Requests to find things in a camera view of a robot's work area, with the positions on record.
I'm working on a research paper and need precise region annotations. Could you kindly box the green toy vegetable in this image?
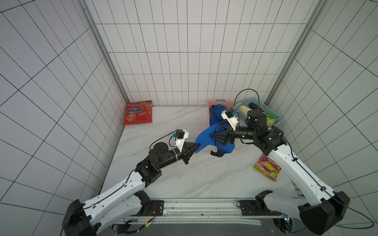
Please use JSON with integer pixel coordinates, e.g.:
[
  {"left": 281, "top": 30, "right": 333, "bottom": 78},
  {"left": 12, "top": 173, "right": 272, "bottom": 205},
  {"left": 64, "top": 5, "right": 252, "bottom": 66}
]
[{"left": 265, "top": 113, "right": 279, "bottom": 128}]

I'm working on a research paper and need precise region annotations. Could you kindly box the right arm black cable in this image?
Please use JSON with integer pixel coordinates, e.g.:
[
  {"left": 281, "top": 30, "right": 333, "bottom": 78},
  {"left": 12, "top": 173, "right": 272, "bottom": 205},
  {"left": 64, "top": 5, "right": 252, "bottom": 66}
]
[{"left": 233, "top": 88, "right": 375, "bottom": 230}]

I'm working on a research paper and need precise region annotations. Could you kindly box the red cookie snack bag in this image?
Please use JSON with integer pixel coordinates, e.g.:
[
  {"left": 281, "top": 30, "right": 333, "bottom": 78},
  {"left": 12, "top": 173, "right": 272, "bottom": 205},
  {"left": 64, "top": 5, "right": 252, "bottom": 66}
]
[{"left": 123, "top": 100, "right": 153, "bottom": 125}]

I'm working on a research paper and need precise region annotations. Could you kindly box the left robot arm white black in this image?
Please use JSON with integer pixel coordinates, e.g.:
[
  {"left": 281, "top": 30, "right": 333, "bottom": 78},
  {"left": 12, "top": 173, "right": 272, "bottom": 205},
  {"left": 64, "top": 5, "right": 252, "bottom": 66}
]
[{"left": 61, "top": 142, "right": 200, "bottom": 236}]

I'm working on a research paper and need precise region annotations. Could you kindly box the dark purple toy eggplant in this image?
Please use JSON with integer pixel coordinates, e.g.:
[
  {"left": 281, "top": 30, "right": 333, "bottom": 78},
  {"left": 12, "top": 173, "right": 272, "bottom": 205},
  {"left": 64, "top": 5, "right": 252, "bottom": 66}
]
[{"left": 249, "top": 103, "right": 264, "bottom": 112}]

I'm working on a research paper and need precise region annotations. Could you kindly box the blue baseball cap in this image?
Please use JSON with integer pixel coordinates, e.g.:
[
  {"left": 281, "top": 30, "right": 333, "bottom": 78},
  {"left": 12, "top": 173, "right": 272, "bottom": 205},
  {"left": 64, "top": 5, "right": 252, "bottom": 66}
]
[{"left": 195, "top": 124, "right": 235, "bottom": 157}]

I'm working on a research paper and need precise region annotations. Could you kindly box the left base cable bundle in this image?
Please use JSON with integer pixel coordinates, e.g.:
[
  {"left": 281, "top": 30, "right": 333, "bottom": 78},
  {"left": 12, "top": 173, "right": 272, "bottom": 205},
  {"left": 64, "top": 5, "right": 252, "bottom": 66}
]
[{"left": 112, "top": 206, "right": 157, "bottom": 235}]

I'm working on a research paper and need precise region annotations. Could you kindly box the pink plastic basket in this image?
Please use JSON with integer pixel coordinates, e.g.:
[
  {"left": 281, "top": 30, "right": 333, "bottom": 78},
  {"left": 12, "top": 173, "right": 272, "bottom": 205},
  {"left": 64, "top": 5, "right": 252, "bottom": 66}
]
[{"left": 207, "top": 99, "right": 234, "bottom": 118}]

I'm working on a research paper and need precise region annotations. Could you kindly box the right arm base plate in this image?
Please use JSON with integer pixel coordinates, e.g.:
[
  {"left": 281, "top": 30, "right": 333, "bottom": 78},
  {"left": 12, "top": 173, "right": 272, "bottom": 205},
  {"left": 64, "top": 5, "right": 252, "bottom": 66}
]
[{"left": 237, "top": 200, "right": 282, "bottom": 216}]

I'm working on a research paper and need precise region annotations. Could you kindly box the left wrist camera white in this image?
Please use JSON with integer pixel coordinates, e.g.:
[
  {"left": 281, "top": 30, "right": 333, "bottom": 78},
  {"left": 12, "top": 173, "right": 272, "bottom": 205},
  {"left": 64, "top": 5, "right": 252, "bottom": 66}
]
[{"left": 173, "top": 129, "right": 189, "bottom": 152}]

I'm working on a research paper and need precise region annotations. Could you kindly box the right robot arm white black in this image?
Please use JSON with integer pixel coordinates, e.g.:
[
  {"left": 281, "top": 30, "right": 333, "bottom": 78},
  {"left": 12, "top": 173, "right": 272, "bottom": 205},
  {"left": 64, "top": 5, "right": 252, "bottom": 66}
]
[{"left": 211, "top": 109, "right": 350, "bottom": 235}]

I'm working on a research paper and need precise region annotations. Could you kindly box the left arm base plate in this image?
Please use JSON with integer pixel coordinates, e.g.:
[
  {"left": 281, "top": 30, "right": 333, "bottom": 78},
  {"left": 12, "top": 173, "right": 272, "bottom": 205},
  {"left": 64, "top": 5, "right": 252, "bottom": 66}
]
[{"left": 136, "top": 200, "right": 165, "bottom": 216}]

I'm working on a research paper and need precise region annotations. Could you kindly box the yellow toy corn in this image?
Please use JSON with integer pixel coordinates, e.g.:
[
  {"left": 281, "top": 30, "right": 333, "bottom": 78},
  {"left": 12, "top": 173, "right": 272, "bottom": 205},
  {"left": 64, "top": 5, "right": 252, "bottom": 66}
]
[{"left": 239, "top": 105, "right": 251, "bottom": 116}]

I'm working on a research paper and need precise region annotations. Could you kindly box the aluminium mounting rail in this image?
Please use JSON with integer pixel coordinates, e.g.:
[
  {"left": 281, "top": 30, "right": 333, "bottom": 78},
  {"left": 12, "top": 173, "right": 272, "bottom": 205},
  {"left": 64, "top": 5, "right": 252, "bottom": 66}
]
[{"left": 115, "top": 198, "right": 299, "bottom": 227}]

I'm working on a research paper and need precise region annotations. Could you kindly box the colourful candy bag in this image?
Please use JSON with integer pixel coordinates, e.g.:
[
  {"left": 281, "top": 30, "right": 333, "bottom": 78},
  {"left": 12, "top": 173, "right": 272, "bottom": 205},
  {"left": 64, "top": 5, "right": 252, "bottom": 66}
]
[{"left": 254, "top": 154, "right": 281, "bottom": 182}]

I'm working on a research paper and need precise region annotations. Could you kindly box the light blue plastic basket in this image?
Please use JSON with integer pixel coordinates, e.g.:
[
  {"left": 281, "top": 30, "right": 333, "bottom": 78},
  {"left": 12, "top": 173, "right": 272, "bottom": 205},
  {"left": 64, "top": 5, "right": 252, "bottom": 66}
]
[{"left": 236, "top": 97, "right": 284, "bottom": 125}]

